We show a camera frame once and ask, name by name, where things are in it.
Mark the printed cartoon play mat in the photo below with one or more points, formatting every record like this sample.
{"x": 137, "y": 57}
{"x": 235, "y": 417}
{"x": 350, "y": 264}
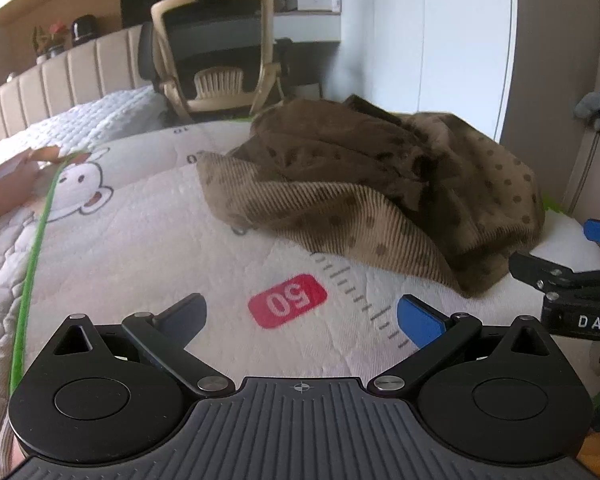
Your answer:
{"x": 155, "y": 240}

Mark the black jar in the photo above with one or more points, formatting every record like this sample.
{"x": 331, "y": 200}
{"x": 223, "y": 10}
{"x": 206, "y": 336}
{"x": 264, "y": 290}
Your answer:
{"x": 84, "y": 32}

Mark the white quilted mattress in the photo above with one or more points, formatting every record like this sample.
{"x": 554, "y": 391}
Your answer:
{"x": 80, "y": 120}

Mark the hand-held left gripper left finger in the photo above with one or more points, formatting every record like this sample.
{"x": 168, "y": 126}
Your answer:
{"x": 187, "y": 317}

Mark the white wardrobe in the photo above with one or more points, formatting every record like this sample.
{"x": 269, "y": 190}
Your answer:
{"x": 419, "y": 35}

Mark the beige mesh office chair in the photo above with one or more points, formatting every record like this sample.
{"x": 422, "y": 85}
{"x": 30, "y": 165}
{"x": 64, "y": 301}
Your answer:
{"x": 210, "y": 35}

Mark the potted plant with red flowers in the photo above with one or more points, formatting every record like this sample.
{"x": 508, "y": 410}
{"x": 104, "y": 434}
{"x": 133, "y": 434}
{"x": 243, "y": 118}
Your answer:
{"x": 50, "y": 40}

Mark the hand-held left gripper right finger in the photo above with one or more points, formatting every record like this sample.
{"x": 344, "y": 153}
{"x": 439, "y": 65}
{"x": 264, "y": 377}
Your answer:
{"x": 424, "y": 322}

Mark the white desk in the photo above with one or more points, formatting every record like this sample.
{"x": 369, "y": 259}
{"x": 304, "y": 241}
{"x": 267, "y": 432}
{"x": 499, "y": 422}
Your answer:
{"x": 310, "y": 25}

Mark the beige upholstered panel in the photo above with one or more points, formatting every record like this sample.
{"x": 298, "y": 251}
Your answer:
{"x": 587, "y": 170}

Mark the beige padded headboard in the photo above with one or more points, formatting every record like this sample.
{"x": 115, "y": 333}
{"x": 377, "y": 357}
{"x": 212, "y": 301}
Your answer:
{"x": 80, "y": 65}

